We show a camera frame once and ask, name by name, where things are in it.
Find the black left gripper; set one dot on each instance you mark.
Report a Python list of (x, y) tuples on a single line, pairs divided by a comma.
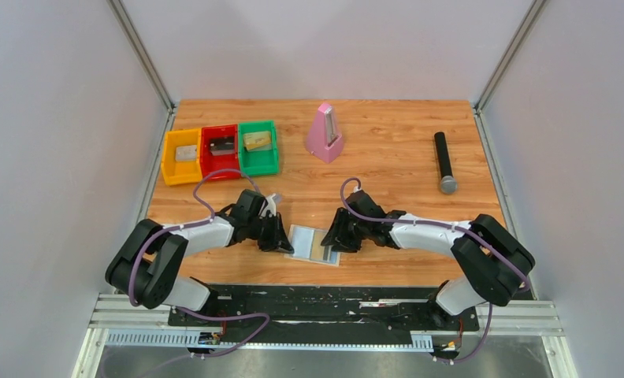
[(279, 241)]

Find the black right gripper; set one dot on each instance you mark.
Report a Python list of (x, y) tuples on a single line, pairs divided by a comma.
[(337, 237)]

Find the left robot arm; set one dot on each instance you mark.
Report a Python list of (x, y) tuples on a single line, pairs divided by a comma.
[(148, 263)]

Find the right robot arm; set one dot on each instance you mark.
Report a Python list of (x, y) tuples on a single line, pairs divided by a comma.
[(494, 264)]

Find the gold card stack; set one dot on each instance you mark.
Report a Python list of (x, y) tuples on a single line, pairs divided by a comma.
[(257, 141)]

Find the black card stack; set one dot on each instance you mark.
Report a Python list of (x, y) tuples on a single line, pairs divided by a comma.
[(222, 146)]

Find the silver card stack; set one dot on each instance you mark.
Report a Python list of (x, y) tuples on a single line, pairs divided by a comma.
[(186, 153)]

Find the green plastic bin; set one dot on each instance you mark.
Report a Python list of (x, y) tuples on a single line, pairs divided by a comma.
[(261, 160)]

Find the pink metronome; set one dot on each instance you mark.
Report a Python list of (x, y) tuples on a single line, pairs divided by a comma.
[(324, 139)]

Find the red plastic bin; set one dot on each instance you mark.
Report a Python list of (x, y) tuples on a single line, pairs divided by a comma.
[(209, 163)]

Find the black silver microphone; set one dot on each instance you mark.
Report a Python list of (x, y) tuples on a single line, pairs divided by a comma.
[(448, 183)]

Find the yellow plastic bin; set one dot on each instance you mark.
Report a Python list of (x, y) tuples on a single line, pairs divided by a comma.
[(180, 162)]

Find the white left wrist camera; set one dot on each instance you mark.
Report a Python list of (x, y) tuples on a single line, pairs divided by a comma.
[(270, 206)]

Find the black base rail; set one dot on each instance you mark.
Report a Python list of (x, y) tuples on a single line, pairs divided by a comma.
[(319, 318)]

